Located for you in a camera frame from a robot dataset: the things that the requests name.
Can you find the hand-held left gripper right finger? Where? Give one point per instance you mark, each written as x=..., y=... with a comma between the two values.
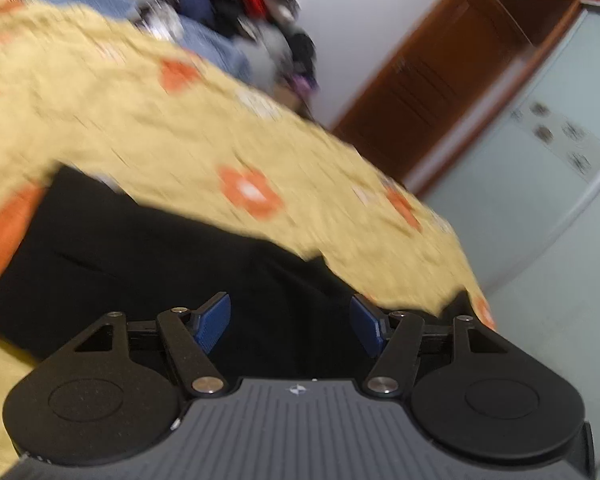
x=366, y=324

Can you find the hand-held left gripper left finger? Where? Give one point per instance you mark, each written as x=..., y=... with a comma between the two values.
x=214, y=321

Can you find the black pants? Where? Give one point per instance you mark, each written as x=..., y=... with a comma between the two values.
x=130, y=260

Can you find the wardrobe with frosted sliding doors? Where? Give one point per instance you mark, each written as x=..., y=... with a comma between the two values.
x=545, y=210

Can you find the yellow floral blanket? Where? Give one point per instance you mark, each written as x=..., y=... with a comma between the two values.
x=130, y=125

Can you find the brown wooden door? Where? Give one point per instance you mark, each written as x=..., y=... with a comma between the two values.
x=430, y=85

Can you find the purple bag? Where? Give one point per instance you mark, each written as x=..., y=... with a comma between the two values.
x=305, y=84

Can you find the grey plastic bag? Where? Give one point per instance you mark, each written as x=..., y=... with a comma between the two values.
x=267, y=52

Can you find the black bag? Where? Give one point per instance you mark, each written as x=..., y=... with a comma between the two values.
x=301, y=50

